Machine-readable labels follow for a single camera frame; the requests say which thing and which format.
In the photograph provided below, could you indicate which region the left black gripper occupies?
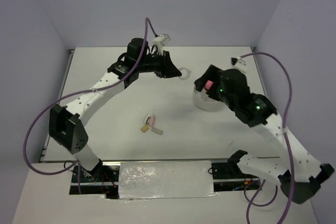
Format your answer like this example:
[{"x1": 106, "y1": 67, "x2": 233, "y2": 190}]
[{"x1": 137, "y1": 50, "x2": 182, "y2": 79}]

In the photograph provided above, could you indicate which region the pink glue bottle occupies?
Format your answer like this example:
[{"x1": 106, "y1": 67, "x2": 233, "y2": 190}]
[{"x1": 204, "y1": 80, "x2": 213, "y2": 90}]

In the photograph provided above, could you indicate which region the clear tape roll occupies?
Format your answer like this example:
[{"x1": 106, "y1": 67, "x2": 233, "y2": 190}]
[{"x1": 179, "y1": 68, "x2": 192, "y2": 81}]

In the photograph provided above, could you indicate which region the grey rectangular eraser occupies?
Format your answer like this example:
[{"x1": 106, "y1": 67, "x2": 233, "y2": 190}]
[{"x1": 151, "y1": 127, "x2": 163, "y2": 135}]

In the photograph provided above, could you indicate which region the tan square eraser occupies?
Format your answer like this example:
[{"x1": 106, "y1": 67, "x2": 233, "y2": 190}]
[{"x1": 141, "y1": 125, "x2": 149, "y2": 133}]

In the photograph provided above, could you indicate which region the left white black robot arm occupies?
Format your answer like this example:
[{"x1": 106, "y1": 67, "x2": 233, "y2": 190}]
[{"x1": 49, "y1": 34, "x2": 182, "y2": 182}]

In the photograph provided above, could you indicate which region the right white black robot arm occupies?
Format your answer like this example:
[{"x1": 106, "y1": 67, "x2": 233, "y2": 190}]
[{"x1": 194, "y1": 65, "x2": 334, "y2": 204}]

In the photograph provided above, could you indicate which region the white round divided container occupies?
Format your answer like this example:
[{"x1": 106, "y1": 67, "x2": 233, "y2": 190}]
[{"x1": 193, "y1": 86, "x2": 225, "y2": 112}]

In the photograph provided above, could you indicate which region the pink eraser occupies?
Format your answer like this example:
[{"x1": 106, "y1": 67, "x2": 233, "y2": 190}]
[{"x1": 148, "y1": 114, "x2": 155, "y2": 126}]

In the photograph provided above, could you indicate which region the white small eraser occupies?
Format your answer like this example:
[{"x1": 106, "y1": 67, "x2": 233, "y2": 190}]
[{"x1": 144, "y1": 116, "x2": 151, "y2": 125}]

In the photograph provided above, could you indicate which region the silver foil sheet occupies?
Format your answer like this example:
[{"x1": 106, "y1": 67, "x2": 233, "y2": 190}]
[{"x1": 118, "y1": 161, "x2": 216, "y2": 199}]

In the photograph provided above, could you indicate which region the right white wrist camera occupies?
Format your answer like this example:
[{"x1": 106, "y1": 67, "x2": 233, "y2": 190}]
[{"x1": 230, "y1": 57, "x2": 247, "y2": 74}]

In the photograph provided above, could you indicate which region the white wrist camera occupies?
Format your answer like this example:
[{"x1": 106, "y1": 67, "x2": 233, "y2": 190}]
[
  {"x1": 152, "y1": 34, "x2": 171, "y2": 53},
  {"x1": 230, "y1": 57, "x2": 247, "y2": 74}
]

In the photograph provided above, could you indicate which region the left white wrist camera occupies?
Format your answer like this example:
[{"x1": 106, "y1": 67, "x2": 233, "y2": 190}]
[{"x1": 152, "y1": 34, "x2": 171, "y2": 53}]

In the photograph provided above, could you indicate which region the black mounting rail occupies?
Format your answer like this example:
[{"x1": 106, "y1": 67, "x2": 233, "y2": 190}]
[{"x1": 69, "y1": 161, "x2": 261, "y2": 200}]

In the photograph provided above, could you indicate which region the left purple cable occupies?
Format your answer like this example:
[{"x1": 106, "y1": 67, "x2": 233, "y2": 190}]
[{"x1": 23, "y1": 17, "x2": 158, "y2": 176}]

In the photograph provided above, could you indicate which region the purple cable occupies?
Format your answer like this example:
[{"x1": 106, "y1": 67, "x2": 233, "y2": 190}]
[
  {"x1": 243, "y1": 52, "x2": 294, "y2": 224},
  {"x1": 23, "y1": 17, "x2": 158, "y2": 176}
]

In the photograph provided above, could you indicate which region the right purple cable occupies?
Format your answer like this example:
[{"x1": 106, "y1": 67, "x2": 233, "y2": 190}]
[{"x1": 243, "y1": 52, "x2": 294, "y2": 224}]

